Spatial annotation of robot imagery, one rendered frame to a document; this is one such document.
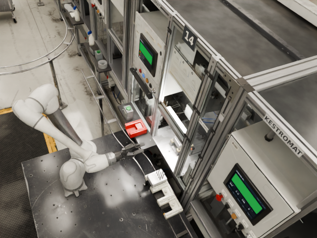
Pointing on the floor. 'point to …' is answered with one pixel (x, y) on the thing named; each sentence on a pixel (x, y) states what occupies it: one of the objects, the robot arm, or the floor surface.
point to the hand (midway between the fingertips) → (140, 148)
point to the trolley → (6, 5)
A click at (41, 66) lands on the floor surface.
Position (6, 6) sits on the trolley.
